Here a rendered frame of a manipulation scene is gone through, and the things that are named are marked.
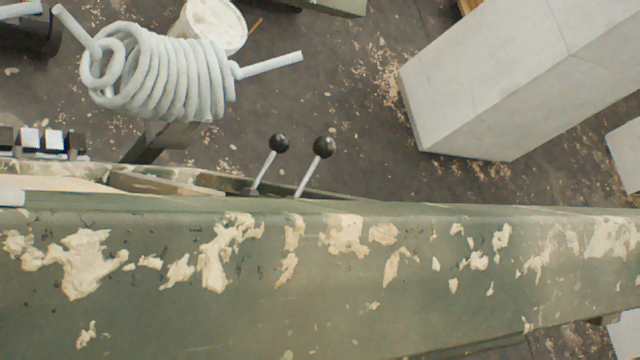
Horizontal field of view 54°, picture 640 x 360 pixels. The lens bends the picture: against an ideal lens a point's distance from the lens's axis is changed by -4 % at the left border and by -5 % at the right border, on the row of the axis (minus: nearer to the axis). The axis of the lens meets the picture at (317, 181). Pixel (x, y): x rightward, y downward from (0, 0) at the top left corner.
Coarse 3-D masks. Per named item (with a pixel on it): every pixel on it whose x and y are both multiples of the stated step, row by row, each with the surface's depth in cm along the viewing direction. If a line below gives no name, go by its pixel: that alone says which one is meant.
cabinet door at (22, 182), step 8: (0, 176) 131; (8, 176) 133; (16, 176) 135; (24, 176) 136; (32, 176) 138; (40, 176) 140; (48, 176) 143; (16, 184) 121; (24, 184) 122; (32, 184) 124; (40, 184) 126; (48, 184) 127; (56, 184) 129; (64, 184) 131; (72, 184) 132; (80, 184) 131; (88, 184) 133; (96, 184) 135; (112, 192) 121; (120, 192) 123
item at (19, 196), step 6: (0, 180) 32; (0, 186) 29; (6, 186) 29; (12, 186) 29; (0, 192) 28; (6, 192) 28; (12, 192) 28; (18, 192) 28; (0, 198) 28; (6, 198) 28; (12, 198) 28; (18, 198) 28; (24, 198) 28; (0, 204) 28; (6, 204) 28; (12, 204) 28; (18, 204) 28
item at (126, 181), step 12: (120, 180) 147; (132, 180) 142; (144, 180) 137; (156, 180) 134; (168, 180) 137; (132, 192) 141; (144, 192) 137; (156, 192) 132; (168, 192) 128; (180, 192) 124; (192, 192) 120; (204, 192) 117; (216, 192) 119
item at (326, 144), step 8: (320, 136) 103; (328, 136) 103; (312, 144) 103; (320, 144) 102; (328, 144) 102; (320, 152) 102; (328, 152) 102; (312, 168) 102; (304, 176) 102; (304, 184) 101; (296, 192) 101
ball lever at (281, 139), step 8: (272, 136) 112; (280, 136) 111; (288, 136) 112; (272, 144) 111; (280, 144) 111; (288, 144) 112; (272, 152) 112; (280, 152) 112; (272, 160) 112; (264, 168) 111; (256, 184) 110; (248, 192) 108; (256, 192) 109
